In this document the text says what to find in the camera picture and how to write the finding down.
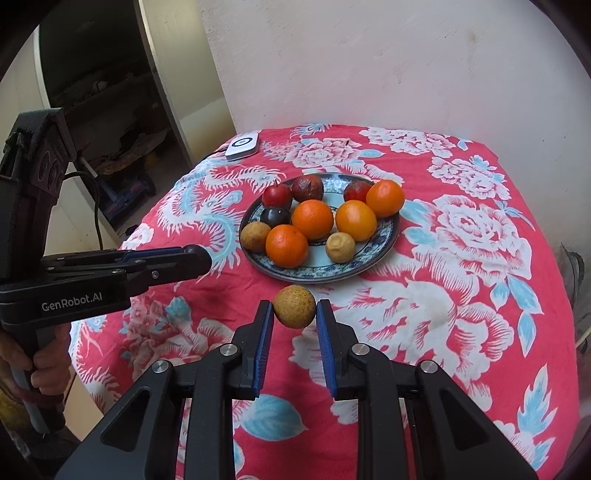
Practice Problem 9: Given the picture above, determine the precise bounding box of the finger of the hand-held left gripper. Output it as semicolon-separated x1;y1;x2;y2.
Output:
124;246;213;301
44;247;197;274

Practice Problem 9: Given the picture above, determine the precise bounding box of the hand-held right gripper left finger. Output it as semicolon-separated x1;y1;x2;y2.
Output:
54;300;276;480

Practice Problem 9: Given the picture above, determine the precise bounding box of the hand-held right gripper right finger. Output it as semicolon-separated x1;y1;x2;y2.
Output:
315;299;539;480

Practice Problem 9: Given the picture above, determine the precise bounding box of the brownish yellow lime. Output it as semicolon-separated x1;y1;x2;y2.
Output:
325;232;356;264
272;285;317;329
240;222;272;253

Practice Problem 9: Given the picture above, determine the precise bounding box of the orange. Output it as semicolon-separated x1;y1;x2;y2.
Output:
292;199;334;241
265;224;309;269
335;200;378;242
366;179;406;218

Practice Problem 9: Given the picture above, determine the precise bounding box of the dark purple mangosteen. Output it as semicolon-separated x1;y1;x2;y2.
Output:
260;206;291;228

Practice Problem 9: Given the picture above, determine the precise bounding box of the blue patterned ceramic plate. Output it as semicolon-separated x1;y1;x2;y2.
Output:
239;173;402;284

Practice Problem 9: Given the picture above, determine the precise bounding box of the smooth red pomegranate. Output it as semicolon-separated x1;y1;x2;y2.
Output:
262;183;294;208

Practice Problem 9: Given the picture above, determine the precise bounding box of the mottled red pomegranate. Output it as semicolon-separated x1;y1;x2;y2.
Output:
291;175;324;203

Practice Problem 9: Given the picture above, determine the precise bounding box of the small shrivelled red pomegranate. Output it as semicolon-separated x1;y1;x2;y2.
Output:
344;181;374;203

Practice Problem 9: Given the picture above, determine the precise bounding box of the person's left hand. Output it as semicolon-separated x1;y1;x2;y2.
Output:
0;330;71;408

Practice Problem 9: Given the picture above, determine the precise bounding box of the blue and black tool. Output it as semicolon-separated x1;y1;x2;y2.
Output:
102;178;157;217

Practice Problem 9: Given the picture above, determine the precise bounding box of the white square device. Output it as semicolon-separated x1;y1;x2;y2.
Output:
225;132;260;161

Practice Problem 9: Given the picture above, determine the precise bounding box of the red floral tablecloth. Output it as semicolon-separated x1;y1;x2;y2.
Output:
69;122;578;480

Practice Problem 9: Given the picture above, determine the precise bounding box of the thick black cable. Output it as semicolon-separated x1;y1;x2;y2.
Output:
62;171;121;252

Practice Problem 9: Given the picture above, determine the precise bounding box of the grey door frame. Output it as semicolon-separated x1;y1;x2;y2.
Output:
134;0;195;169

